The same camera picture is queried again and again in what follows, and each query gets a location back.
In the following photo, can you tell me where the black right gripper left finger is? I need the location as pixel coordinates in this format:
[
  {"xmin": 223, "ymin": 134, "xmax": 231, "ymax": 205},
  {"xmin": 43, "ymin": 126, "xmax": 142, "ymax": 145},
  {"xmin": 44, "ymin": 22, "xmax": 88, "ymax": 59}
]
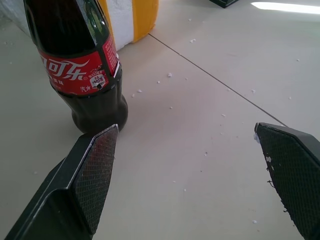
[{"xmin": 4, "ymin": 123, "xmax": 120, "ymax": 240}]

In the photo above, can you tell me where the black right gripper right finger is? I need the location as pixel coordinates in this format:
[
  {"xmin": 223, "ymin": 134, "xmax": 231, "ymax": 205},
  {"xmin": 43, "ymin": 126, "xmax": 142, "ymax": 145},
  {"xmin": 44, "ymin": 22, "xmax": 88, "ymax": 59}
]
[{"xmin": 254, "ymin": 122, "xmax": 320, "ymax": 240}]

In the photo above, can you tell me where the cola bottle with red label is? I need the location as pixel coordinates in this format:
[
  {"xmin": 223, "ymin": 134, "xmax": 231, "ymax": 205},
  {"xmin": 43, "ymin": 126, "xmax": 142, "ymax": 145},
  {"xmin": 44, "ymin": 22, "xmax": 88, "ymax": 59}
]
[{"xmin": 23, "ymin": 0, "xmax": 129, "ymax": 135}]

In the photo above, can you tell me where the white and yellow foam block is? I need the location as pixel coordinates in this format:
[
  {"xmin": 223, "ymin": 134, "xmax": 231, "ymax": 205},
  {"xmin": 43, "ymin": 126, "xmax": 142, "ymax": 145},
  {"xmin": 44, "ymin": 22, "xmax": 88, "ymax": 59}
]
[{"xmin": 0, "ymin": 0, "xmax": 160, "ymax": 52}]

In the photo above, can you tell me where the black object at table edge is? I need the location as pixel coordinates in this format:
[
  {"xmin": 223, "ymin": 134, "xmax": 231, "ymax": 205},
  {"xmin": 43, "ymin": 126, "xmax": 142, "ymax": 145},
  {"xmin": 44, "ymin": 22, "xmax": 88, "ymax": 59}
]
[{"xmin": 208, "ymin": 0, "xmax": 246, "ymax": 9}]

